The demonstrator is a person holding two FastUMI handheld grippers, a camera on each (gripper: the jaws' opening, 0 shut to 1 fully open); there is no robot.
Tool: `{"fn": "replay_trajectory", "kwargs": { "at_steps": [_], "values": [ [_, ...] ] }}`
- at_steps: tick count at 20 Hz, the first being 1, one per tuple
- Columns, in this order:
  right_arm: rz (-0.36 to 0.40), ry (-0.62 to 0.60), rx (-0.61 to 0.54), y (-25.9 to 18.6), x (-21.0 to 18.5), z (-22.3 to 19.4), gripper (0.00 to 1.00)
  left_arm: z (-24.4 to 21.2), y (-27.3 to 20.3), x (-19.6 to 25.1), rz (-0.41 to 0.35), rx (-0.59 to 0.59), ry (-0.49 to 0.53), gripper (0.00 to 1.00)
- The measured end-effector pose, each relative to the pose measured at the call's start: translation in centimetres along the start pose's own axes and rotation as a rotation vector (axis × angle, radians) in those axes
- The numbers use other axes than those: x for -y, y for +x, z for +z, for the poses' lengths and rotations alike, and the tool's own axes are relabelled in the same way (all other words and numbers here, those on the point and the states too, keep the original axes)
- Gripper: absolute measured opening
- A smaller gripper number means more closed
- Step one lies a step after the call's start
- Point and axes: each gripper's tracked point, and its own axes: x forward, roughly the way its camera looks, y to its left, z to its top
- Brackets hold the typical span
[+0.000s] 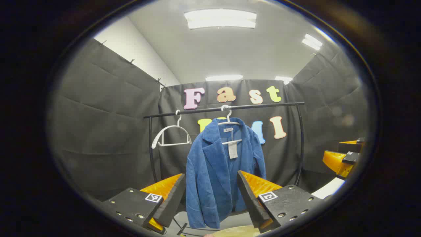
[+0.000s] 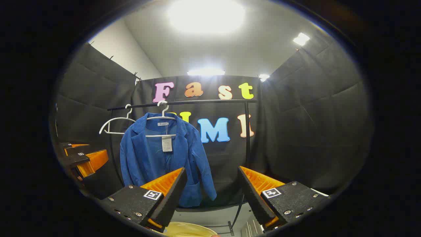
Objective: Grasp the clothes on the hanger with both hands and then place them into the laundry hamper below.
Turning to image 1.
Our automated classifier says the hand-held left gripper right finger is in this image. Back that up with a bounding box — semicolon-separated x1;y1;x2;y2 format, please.
237;170;324;233

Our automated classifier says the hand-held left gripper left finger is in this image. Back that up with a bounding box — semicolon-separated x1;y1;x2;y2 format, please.
100;173;187;235

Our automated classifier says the cream laundry hamper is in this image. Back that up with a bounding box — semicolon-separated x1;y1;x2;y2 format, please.
210;225;263;237

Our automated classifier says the blue corduroy jacket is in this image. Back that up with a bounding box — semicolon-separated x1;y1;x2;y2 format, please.
186;118;267;229

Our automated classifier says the white plastic clothes hanger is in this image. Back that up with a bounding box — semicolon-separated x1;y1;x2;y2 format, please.
217;105;243;145
151;110;192;149

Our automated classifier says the black metal clothes rack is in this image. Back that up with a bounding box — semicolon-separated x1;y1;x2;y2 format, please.
143;102;305;236

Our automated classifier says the white table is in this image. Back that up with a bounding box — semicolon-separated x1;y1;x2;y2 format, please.
311;177;346;200

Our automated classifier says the black backdrop cloth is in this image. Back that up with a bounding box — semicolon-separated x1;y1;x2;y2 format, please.
49;38;369;201

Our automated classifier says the large ceiling light panel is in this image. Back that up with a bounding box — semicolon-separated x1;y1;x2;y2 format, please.
184;9;257;30

